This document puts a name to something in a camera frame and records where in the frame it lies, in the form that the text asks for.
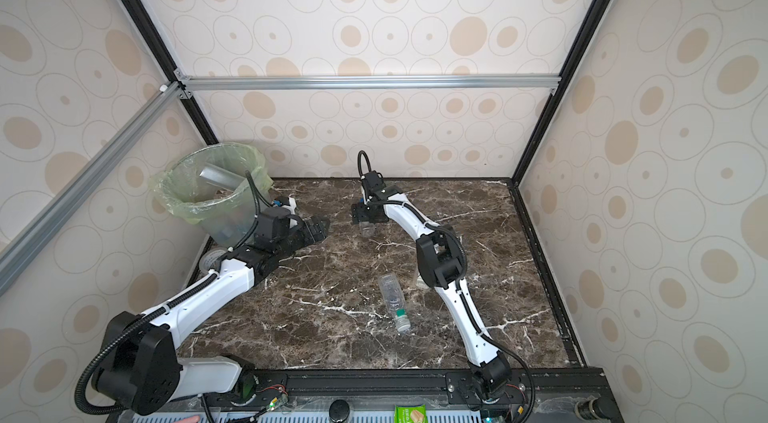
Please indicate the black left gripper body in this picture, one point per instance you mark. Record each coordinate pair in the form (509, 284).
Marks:
(300, 237)

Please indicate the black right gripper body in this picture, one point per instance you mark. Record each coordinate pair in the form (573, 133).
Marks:
(365, 212)

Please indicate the clear bottle green neck band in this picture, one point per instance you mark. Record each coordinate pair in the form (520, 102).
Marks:
(394, 299)

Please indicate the grey mesh waste bin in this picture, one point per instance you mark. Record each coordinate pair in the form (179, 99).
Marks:
(234, 219)

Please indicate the clear bottle white cap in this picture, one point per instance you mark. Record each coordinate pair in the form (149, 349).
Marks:
(220, 177)

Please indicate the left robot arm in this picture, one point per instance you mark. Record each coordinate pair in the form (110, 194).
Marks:
(137, 366)

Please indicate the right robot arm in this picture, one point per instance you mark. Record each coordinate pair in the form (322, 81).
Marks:
(442, 266)

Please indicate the green plastic bin liner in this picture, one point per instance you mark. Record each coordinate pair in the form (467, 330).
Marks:
(204, 183)

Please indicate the black round knob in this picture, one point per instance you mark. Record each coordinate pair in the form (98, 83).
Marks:
(339, 411)

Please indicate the green snack packet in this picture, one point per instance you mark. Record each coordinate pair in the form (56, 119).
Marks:
(410, 414)

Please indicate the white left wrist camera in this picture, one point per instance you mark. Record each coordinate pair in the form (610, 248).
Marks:
(286, 202)

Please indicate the aluminium frame rail back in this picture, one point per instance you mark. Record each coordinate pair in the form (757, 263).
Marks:
(387, 82)

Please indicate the aluminium frame rail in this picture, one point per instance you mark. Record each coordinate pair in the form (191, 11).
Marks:
(28, 244)
(387, 82)

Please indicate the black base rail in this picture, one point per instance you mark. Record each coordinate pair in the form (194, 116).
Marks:
(556, 395)

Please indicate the aluminium frame rail left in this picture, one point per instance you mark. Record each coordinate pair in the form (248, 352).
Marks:
(28, 244)

